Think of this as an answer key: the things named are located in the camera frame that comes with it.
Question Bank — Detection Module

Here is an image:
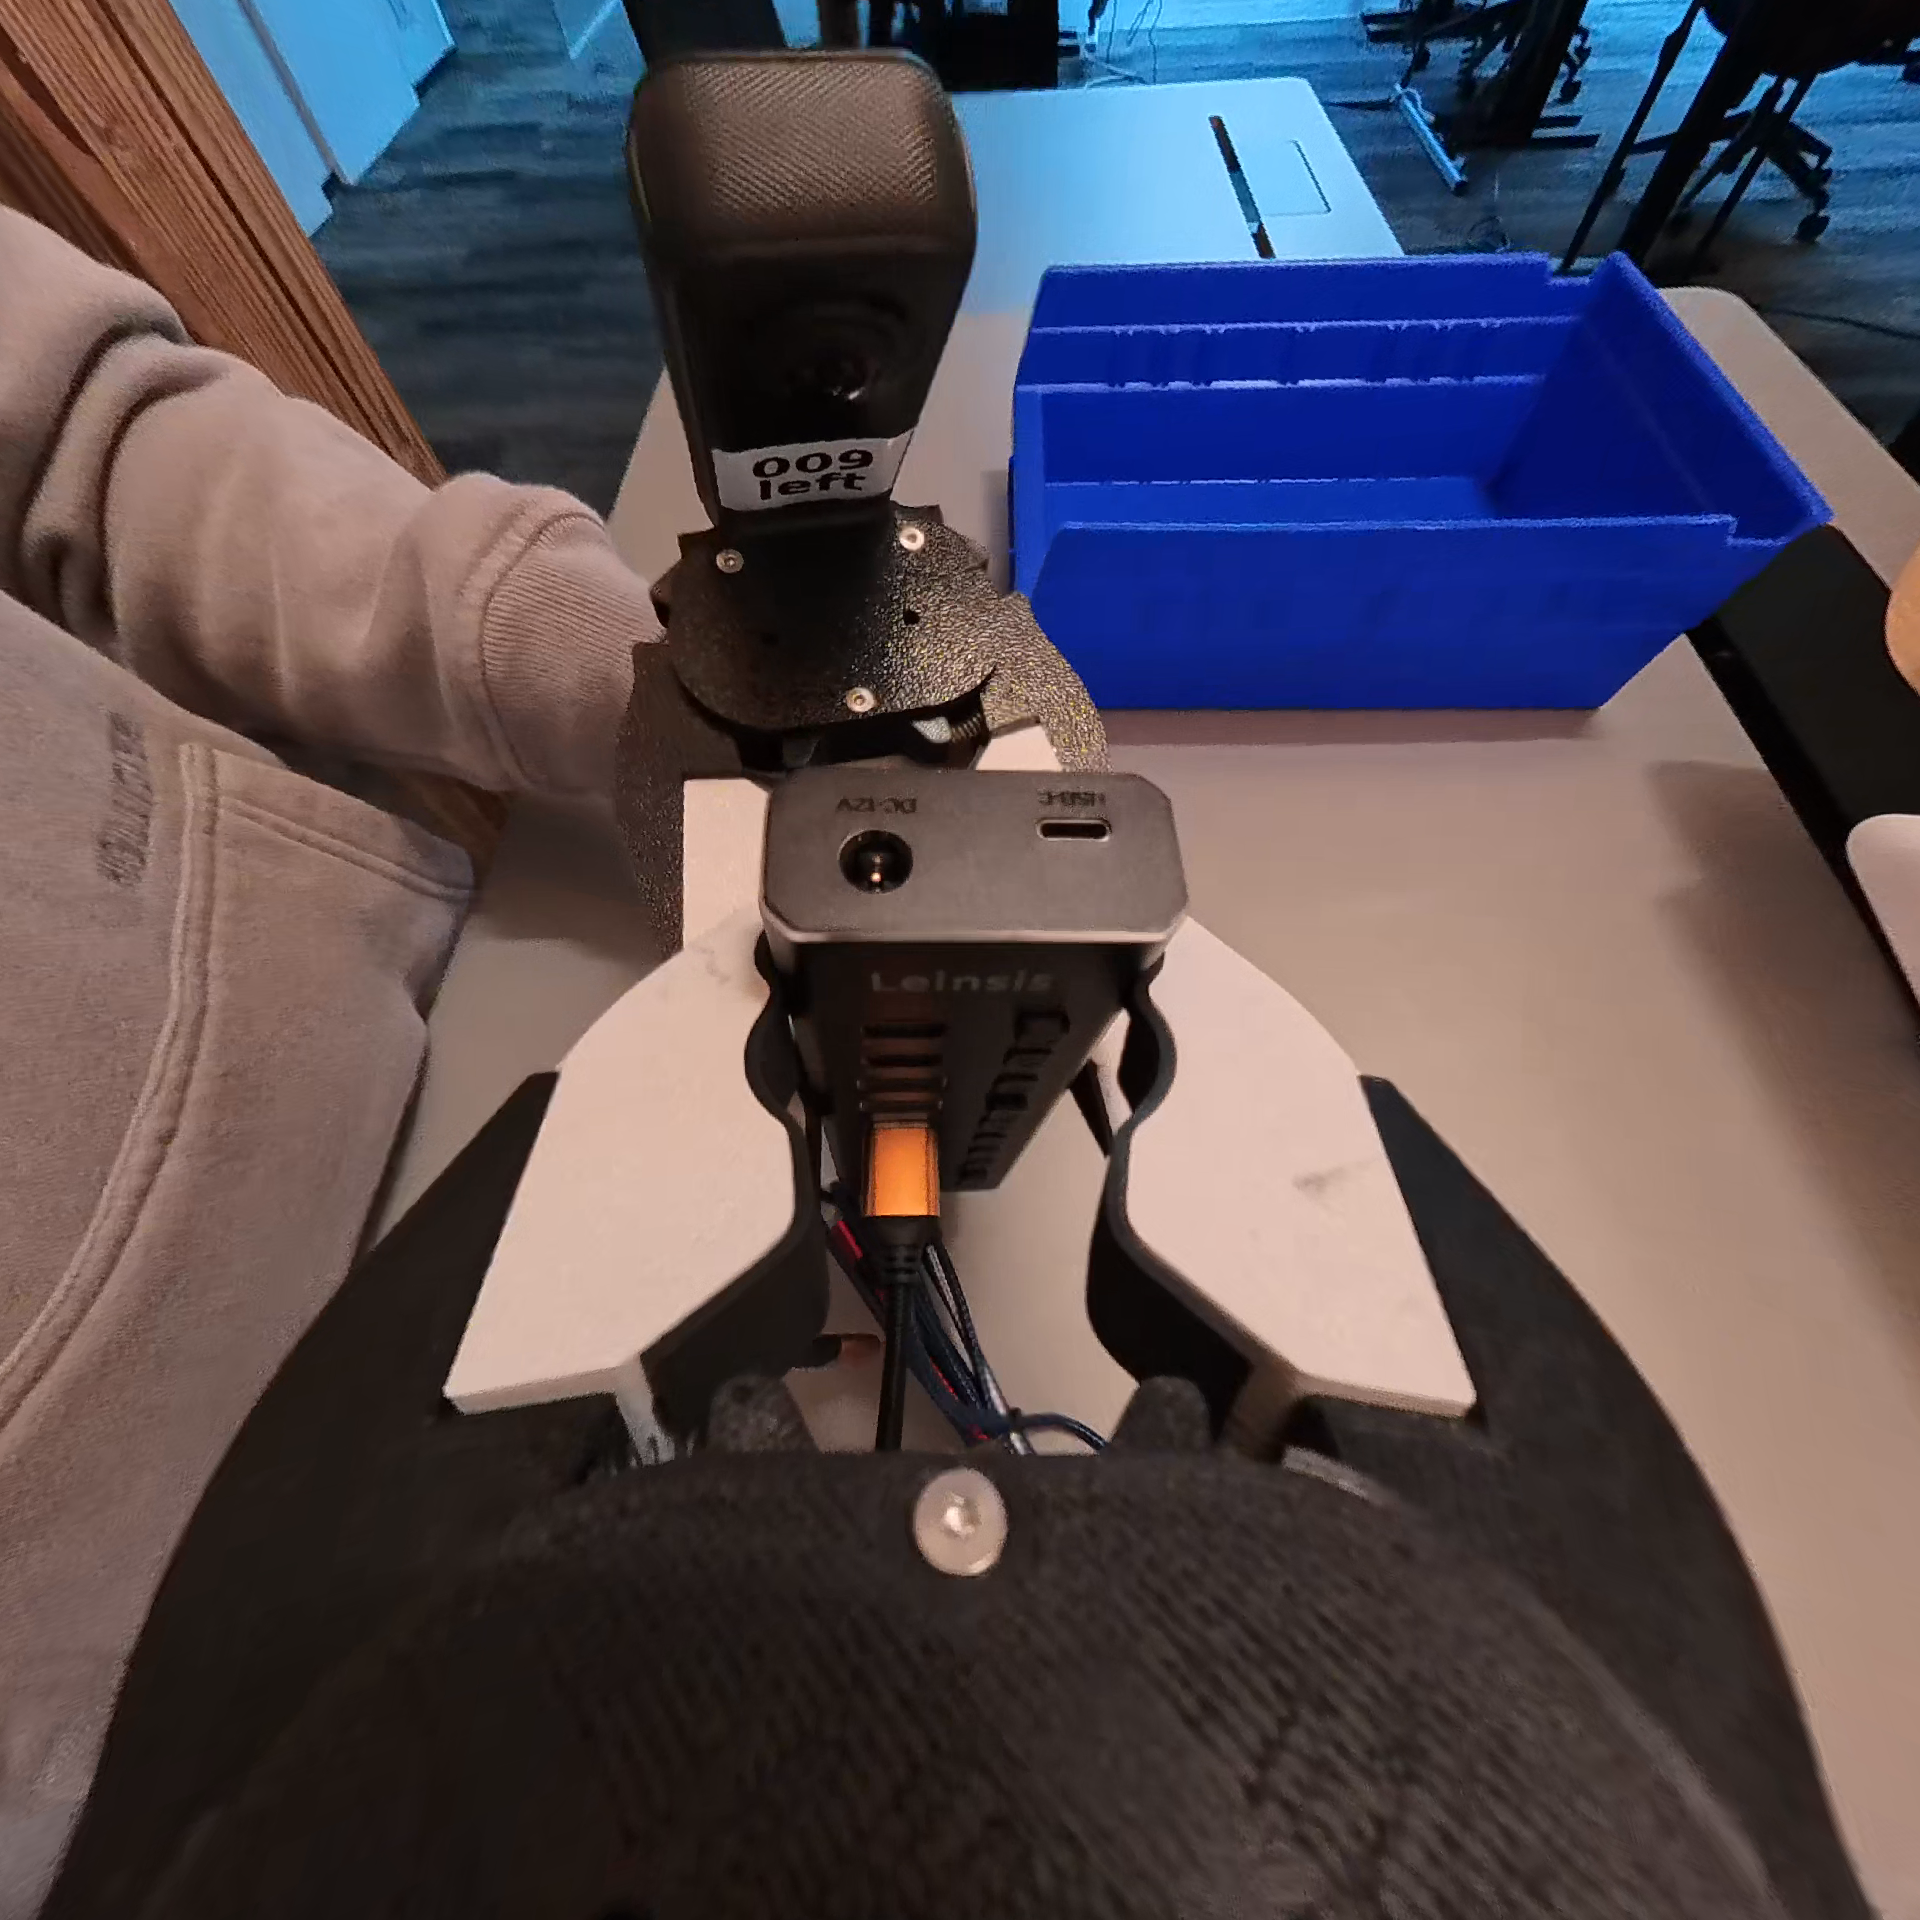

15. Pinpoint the black office chair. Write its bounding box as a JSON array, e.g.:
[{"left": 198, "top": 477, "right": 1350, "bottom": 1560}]
[{"left": 1557, "top": 0, "right": 1837, "bottom": 276}]

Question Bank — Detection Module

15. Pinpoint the person's left forearm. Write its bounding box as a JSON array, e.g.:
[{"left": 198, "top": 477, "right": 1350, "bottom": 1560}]
[{"left": 0, "top": 206, "right": 665, "bottom": 799}]

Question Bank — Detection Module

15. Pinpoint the white desk with slot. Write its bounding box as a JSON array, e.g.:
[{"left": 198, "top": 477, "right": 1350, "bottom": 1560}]
[{"left": 952, "top": 74, "right": 1402, "bottom": 319}]

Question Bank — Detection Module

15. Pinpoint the usb cable with orange plug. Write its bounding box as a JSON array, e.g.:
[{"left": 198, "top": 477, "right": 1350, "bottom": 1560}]
[{"left": 824, "top": 1119, "right": 1116, "bottom": 1461}]

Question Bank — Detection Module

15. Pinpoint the person's grey hoodie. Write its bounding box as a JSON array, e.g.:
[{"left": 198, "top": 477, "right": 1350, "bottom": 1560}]
[{"left": 0, "top": 592, "right": 484, "bottom": 1920}]

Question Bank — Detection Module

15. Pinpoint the black power bank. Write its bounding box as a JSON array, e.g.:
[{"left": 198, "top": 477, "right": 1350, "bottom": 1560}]
[{"left": 757, "top": 770, "right": 1191, "bottom": 1203}]

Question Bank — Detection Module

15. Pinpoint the blue plastic bin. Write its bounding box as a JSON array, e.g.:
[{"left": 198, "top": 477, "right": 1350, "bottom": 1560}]
[{"left": 1008, "top": 253, "right": 1836, "bottom": 709}]

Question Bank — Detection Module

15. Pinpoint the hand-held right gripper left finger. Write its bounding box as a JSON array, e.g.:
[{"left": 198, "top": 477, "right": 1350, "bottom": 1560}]
[{"left": 444, "top": 924, "right": 830, "bottom": 1464}]

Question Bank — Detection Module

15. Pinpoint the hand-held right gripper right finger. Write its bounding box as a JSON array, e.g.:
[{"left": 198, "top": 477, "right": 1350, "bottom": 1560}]
[{"left": 1083, "top": 912, "right": 1481, "bottom": 1464}]

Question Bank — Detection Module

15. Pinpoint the wooden slat partition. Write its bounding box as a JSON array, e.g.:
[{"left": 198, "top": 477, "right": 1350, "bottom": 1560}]
[{"left": 0, "top": 0, "right": 444, "bottom": 487}]

